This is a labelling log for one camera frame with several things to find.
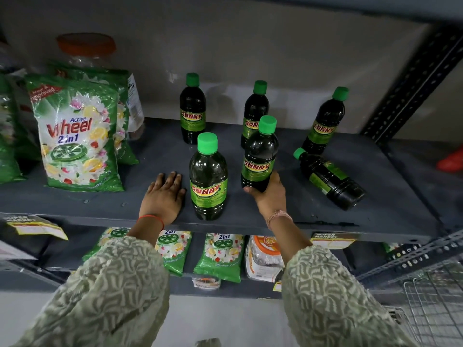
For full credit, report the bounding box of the clear jar orange lid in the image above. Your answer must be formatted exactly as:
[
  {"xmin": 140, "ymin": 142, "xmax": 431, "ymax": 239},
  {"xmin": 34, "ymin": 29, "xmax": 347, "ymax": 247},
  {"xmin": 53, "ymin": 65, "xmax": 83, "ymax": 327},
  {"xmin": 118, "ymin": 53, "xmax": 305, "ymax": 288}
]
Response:
[{"xmin": 56, "ymin": 32, "xmax": 117, "ymax": 70}]

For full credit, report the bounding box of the red plastic item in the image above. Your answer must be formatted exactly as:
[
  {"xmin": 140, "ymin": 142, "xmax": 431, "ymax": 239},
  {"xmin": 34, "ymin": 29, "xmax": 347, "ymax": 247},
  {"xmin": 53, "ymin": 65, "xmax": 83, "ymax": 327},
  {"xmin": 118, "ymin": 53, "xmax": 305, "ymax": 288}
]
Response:
[{"xmin": 436, "ymin": 146, "xmax": 463, "ymax": 173}]

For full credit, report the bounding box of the person's right forearm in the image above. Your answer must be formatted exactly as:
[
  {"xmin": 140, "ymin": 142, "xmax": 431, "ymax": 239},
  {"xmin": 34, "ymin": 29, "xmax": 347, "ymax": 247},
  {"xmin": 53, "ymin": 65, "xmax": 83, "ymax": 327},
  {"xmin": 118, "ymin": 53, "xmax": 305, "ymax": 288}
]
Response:
[{"xmin": 268, "ymin": 215, "xmax": 420, "ymax": 347}]

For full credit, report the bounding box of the red thread wrist band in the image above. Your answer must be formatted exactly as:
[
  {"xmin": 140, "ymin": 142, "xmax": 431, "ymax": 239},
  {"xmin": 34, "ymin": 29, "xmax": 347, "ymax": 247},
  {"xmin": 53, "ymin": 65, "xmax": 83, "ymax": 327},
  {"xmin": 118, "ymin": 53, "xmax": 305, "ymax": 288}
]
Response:
[{"xmin": 138, "ymin": 214, "xmax": 165, "ymax": 230}]

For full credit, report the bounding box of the small clear sachet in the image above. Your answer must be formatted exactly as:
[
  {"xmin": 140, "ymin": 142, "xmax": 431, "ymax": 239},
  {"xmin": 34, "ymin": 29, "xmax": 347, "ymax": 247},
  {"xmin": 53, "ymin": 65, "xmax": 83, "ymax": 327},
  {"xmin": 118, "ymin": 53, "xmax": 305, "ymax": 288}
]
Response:
[{"xmin": 192, "ymin": 275, "xmax": 222, "ymax": 290}]

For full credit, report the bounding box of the group of dark cleaner bottles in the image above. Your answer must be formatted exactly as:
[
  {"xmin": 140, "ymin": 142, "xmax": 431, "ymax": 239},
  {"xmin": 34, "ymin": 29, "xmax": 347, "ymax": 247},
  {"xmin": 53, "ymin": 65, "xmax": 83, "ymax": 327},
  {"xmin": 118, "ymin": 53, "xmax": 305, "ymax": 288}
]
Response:
[{"xmin": 179, "ymin": 72, "xmax": 367, "ymax": 221}]

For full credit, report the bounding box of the yellow white shelf label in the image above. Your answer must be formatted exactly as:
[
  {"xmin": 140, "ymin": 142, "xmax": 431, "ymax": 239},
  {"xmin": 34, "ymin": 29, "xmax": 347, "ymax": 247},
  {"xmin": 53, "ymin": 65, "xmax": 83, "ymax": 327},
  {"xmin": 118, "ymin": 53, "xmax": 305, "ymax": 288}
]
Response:
[
  {"xmin": 1, "ymin": 214, "xmax": 69, "ymax": 241},
  {"xmin": 310, "ymin": 231, "xmax": 359, "ymax": 250}
]

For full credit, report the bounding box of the white orange scrubber packet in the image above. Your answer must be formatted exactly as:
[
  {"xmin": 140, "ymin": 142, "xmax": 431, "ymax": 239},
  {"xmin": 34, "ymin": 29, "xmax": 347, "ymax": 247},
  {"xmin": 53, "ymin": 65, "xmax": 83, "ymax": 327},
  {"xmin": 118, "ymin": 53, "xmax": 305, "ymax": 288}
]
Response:
[{"xmin": 245, "ymin": 235, "xmax": 286, "ymax": 283}]

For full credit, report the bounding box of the large green detergent packet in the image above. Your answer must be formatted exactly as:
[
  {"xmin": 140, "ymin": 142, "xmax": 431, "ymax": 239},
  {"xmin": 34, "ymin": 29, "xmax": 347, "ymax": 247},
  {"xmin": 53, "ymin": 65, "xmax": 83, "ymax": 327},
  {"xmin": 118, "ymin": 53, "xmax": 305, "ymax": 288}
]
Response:
[
  {"xmin": 0, "ymin": 73, "xmax": 41, "ymax": 185},
  {"xmin": 50, "ymin": 62, "xmax": 140, "ymax": 166},
  {"xmin": 25, "ymin": 73, "xmax": 126, "ymax": 193}
]

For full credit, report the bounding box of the white paper shelf tag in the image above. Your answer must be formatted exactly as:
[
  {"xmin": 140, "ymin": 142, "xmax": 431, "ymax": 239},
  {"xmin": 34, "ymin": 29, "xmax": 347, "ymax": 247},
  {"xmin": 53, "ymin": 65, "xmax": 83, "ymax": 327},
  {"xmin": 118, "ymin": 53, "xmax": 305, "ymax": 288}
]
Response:
[{"xmin": 0, "ymin": 240, "xmax": 37, "ymax": 261}]

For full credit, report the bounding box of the grey metal shelf rack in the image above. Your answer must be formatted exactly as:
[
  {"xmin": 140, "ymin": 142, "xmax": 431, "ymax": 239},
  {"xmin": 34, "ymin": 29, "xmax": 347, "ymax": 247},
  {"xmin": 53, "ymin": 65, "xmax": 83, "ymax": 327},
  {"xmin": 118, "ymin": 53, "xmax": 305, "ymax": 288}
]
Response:
[{"xmin": 0, "ymin": 0, "xmax": 463, "ymax": 301}]

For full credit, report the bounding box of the pink wrist bracelet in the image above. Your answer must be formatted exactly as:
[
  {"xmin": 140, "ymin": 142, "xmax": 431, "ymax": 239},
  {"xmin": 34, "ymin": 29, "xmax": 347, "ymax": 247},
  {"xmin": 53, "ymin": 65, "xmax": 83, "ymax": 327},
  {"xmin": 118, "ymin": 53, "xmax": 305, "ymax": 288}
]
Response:
[{"xmin": 266, "ymin": 210, "xmax": 293, "ymax": 228}]

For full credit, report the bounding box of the person's left forearm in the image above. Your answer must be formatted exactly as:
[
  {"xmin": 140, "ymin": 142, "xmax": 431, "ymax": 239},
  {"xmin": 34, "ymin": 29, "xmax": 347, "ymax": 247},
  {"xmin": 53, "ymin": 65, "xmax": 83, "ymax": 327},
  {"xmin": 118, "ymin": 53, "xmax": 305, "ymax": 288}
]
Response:
[{"xmin": 14, "ymin": 217, "xmax": 170, "ymax": 347}]

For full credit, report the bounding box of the dark cleaner bottle green cap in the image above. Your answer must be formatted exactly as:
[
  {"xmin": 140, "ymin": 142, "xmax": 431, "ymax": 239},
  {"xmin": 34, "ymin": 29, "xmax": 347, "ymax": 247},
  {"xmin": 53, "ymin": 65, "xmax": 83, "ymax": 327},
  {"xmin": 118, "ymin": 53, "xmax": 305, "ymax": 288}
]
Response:
[{"xmin": 241, "ymin": 115, "xmax": 279, "ymax": 193}]

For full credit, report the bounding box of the clear packet white label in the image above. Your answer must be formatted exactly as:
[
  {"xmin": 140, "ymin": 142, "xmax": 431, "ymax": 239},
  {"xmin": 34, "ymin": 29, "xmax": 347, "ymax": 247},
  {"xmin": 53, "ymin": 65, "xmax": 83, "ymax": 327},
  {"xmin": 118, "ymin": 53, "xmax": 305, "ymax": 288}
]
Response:
[{"xmin": 126, "ymin": 73, "xmax": 145, "ymax": 133}]

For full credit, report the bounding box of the person's right hand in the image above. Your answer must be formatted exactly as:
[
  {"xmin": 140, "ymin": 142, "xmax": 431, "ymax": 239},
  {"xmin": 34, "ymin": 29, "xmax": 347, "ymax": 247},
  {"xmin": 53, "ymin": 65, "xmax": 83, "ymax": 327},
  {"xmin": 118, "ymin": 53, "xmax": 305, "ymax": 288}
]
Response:
[{"xmin": 243, "ymin": 171, "xmax": 288, "ymax": 219}]

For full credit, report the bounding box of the person's left hand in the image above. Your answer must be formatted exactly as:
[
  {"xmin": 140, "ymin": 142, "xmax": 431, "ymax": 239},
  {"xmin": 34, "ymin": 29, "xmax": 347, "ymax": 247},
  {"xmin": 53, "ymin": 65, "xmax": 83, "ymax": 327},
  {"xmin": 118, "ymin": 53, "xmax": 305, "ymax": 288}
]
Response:
[{"xmin": 139, "ymin": 171, "xmax": 187, "ymax": 226}]

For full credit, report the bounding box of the small green detergent packet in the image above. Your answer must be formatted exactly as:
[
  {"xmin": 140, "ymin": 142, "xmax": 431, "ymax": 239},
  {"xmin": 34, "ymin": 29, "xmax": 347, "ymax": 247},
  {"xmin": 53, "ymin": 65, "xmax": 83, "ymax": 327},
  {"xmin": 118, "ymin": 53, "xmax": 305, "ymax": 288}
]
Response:
[
  {"xmin": 154, "ymin": 230, "xmax": 193, "ymax": 277},
  {"xmin": 193, "ymin": 233, "xmax": 245, "ymax": 284},
  {"xmin": 82, "ymin": 227, "xmax": 131, "ymax": 263}
]

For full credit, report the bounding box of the wire shopping cart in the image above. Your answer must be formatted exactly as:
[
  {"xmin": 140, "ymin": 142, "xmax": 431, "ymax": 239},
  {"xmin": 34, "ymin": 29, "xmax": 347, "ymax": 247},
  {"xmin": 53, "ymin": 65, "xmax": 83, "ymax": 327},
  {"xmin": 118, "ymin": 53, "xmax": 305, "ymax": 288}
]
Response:
[{"xmin": 383, "ymin": 259, "xmax": 463, "ymax": 347}]

